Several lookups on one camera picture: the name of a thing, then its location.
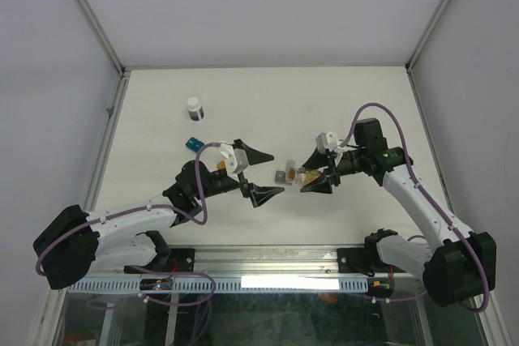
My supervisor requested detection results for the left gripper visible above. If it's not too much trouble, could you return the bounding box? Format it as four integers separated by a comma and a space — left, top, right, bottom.
195, 141, 285, 207

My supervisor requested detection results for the clear bottle with orange pills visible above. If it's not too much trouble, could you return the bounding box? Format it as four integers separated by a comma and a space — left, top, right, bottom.
285, 167, 321, 187

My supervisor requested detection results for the grey pill box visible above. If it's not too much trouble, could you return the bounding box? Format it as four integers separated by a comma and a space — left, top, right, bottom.
274, 160, 298, 185

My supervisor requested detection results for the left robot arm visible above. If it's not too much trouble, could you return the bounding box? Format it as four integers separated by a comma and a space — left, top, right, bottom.
32, 139, 283, 290

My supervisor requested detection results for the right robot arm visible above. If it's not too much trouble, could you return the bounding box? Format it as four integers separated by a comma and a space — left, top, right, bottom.
301, 118, 496, 307

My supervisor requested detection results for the blue pill box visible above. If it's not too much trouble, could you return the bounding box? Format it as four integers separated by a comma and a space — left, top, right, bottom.
185, 137, 204, 152

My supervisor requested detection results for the white cap pill bottle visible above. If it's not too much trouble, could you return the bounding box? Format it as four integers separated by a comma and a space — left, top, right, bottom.
187, 96, 204, 122

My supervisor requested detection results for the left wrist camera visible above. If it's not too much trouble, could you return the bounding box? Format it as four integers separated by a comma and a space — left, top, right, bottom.
217, 143, 249, 176

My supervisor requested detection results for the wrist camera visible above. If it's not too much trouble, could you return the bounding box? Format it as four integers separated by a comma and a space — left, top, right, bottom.
315, 131, 345, 155
217, 143, 249, 176

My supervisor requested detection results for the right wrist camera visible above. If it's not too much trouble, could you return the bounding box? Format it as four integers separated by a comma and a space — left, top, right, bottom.
315, 131, 345, 155

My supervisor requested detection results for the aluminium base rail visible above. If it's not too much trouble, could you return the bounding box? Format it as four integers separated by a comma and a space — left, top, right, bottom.
50, 242, 491, 284

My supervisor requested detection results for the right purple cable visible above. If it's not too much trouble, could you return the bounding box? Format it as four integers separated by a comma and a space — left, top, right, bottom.
338, 102, 491, 314

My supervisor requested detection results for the purple cable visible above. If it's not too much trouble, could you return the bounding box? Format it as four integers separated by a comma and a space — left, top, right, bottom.
338, 102, 491, 314
35, 142, 222, 346

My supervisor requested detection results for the white slotted cable duct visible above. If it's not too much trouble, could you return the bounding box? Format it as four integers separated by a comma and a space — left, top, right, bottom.
68, 276, 368, 295

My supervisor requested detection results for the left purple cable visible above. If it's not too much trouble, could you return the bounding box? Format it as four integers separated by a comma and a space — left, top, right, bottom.
35, 142, 222, 346

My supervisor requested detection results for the right aluminium frame post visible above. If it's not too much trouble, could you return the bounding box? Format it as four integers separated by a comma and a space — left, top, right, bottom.
405, 0, 453, 72

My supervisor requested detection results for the aluminium frame post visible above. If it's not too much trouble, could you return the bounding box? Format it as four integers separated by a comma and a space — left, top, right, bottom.
73, 0, 126, 75
405, 0, 453, 72

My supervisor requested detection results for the left aluminium frame post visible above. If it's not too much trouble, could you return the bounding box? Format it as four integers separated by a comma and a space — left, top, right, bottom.
73, 0, 126, 75

